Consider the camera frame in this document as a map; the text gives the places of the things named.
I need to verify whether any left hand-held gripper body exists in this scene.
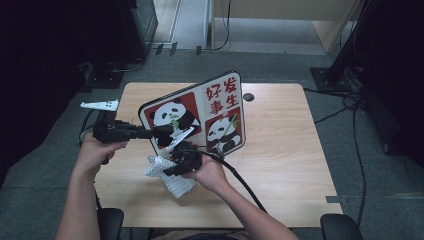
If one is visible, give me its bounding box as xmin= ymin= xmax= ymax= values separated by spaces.
xmin=79 ymin=99 xmax=155 ymax=145

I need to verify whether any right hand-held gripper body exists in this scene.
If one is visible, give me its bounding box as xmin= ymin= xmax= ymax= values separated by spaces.
xmin=165 ymin=126 xmax=205 ymax=176

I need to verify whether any white knitted cloth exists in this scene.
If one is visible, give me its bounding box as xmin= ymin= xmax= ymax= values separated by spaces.
xmin=143 ymin=154 xmax=197 ymax=200

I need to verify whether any person's right hand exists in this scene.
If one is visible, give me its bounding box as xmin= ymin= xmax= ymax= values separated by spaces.
xmin=183 ymin=153 xmax=231 ymax=194

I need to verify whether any person's left hand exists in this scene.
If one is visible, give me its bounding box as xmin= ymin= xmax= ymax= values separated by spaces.
xmin=73 ymin=133 xmax=129 ymax=178

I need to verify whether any black metal stand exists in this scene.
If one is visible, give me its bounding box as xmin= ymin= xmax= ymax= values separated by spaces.
xmin=309 ymin=0 xmax=371 ymax=94
xmin=79 ymin=60 xmax=126 ymax=90

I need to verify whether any dark cabinet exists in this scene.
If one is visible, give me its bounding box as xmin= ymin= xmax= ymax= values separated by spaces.
xmin=118 ymin=0 xmax=159 ymax=61

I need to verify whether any grey tape strip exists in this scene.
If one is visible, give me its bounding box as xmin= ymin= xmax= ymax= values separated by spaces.
xmin=325 ymin=195 xmax=349 ymax=205

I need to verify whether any wooden cabinet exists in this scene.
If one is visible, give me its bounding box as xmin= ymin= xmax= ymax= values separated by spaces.
xmin=210 ymin=0 xmax=363 ymax=54

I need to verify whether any black stand leg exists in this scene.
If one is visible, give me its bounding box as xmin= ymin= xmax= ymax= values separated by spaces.
xmin=359 ymin=84 xmax=404 ymax=156

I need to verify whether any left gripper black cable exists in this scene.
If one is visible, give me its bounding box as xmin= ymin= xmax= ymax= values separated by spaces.
xmin=78 ymin=109 xmax=99 ymax=148

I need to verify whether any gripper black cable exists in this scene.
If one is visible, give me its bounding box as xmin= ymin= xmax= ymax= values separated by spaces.
xmin=78 ymin=109 xmax=99 ymax=148
xmin=181 ymin=149 xmax=269 ymax=215

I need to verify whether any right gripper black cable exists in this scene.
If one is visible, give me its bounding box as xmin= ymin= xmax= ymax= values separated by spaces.
xmin=181 ymin=149 xmax=269 ymax=215

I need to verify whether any black floor cable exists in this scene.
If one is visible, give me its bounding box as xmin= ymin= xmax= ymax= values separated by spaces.
xmin=302 ymin=87 xmax=363 ymax=101
xmin=351 ymin=99 xmax=368 ymax=229
xmin=313 ymin=101 xmax=359 ymax=125
xmin=109 ymin=58 xmax=146 ymax=74

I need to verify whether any black hanging cable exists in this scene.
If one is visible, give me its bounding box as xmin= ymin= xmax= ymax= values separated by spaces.
xmin=213 ymin=0 xmax=233 ymax=52

